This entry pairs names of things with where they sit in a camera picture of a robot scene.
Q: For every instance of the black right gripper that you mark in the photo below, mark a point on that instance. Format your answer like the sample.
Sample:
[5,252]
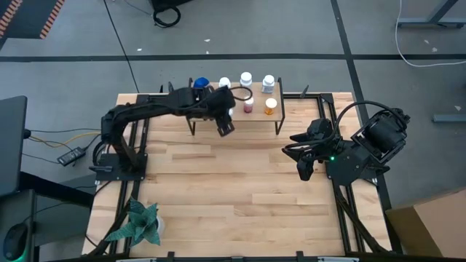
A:
[320,132]

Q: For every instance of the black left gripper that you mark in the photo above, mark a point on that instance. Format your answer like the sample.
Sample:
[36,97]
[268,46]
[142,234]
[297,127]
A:
[218,103]

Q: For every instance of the amber pill bottle white cap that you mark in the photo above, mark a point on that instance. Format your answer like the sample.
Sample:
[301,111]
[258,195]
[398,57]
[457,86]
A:
[230,112]
[270,107]

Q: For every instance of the red medicine bottle white cap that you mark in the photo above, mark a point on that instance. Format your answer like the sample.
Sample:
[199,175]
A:
[248,106]

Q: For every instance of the white bottle blue-edged label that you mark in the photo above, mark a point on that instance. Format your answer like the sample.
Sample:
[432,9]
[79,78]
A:
[224,81]

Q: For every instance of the clear jar blue cap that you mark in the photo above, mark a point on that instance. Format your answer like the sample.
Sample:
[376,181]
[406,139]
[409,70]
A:
[201,82]

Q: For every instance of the white aspirin bottle green label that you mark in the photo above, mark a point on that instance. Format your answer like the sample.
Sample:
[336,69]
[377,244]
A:
[246,77]

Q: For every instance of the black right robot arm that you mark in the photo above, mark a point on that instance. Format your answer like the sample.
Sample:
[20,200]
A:
[382,134]

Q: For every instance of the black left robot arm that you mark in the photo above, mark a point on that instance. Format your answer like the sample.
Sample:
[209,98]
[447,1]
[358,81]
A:
[145,109]

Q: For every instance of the green succulent white pot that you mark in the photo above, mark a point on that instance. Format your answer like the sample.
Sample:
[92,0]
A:
[140,223]

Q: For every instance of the grey floor bar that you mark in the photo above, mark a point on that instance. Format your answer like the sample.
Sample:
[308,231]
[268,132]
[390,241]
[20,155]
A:
[449,118]

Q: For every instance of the black power adapter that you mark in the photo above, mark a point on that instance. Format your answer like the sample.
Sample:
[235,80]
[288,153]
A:
[71,155]

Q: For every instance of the brown cardboard box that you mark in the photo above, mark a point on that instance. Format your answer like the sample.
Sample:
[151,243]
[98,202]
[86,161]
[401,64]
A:
[437,225]

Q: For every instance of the grey metal stand leg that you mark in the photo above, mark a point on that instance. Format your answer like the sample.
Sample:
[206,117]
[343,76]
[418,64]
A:
[429,23]

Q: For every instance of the dark desk monitor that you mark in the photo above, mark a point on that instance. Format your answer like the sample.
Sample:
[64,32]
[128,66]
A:
[12,145]

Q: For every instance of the black mat orange striped edge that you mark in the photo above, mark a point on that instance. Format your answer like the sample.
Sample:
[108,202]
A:
[31,18]

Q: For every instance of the black computer mouse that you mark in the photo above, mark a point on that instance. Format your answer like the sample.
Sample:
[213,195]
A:
[14,242]

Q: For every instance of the wooden shelf black metal frame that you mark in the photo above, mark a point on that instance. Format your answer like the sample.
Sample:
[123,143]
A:
[260,114]

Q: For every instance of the black table frame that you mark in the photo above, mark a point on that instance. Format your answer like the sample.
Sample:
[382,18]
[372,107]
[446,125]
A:
[309,97]

